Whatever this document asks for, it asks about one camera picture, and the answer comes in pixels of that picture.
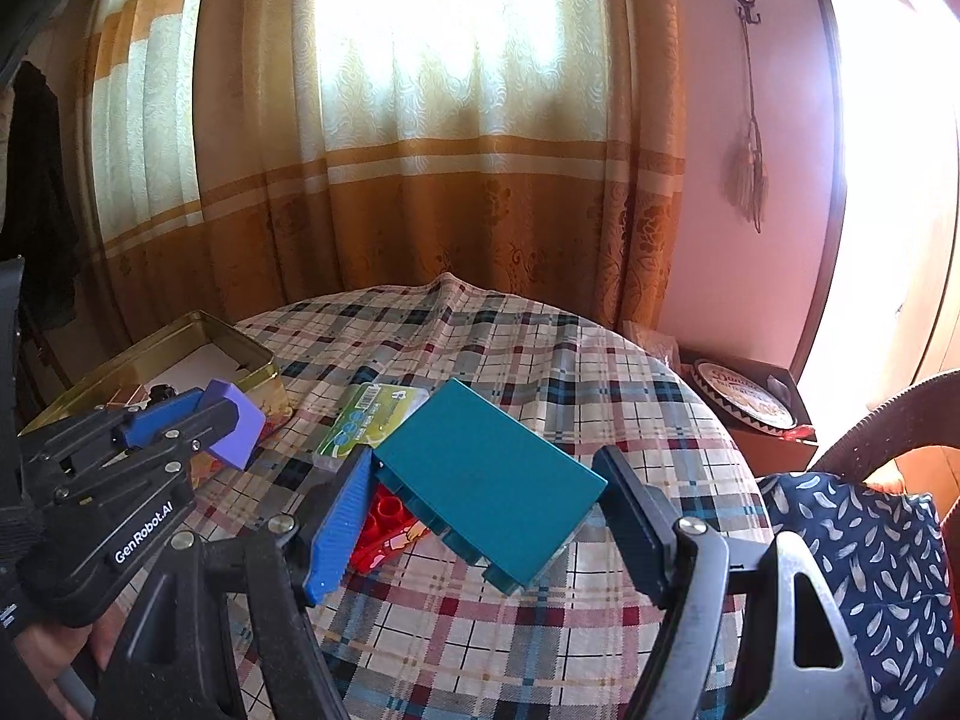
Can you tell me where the person's left hand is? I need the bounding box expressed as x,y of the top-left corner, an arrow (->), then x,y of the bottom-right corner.
15,604 -> 113,698

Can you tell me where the clear plastic bag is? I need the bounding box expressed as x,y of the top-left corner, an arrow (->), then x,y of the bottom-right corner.
622,322 -> 680,368

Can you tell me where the green white plastic case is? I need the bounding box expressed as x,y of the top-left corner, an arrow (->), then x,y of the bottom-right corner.
313,381 -> 432,472

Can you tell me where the dark hanging clothing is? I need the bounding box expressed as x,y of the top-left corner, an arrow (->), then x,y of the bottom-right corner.
0,60 -> 80,331

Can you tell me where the gold rectangular tin box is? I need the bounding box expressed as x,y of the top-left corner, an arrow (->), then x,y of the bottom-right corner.
19,310 -> 295,500

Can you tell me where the red building block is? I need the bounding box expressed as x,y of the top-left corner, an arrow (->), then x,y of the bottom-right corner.
349,484 -> 428,578

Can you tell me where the orange cream patterned curtain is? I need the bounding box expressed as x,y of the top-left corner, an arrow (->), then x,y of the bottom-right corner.
82,0 -> 687,331

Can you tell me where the teal building block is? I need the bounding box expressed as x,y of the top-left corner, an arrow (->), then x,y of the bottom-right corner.
373,379 -> 608,593

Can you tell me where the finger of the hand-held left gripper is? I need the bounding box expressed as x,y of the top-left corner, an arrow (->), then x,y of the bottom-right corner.
19,388 -> 207,477
41,399 -> 239,507

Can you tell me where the hanging beige tassel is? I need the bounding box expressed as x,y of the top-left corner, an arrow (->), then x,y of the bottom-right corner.
722,15 -> 770,233

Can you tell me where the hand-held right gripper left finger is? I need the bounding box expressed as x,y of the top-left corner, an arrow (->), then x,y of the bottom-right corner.
112,444 -> 376,720

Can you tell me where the cardboard box with round plate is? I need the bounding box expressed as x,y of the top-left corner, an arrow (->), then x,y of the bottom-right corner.
679,349 -> 822,477

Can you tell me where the round decorative plate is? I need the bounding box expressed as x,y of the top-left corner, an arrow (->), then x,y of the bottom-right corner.
690,360 -> 800,436

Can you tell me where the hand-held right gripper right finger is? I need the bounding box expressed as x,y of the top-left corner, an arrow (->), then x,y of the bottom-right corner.
592,444 -> 875,720

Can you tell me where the purple rectangular block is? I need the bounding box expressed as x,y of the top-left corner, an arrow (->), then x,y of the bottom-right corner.
199,379 -> 267,472

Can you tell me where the grey cable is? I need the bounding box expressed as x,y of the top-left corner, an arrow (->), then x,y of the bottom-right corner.
51,671 -> 97,720

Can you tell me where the brown wicker chair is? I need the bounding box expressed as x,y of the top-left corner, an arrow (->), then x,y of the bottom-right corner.
814,370 -> 960,496

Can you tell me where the blue feather print cushion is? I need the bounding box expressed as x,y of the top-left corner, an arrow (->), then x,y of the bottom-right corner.
757,471 -> 960,720

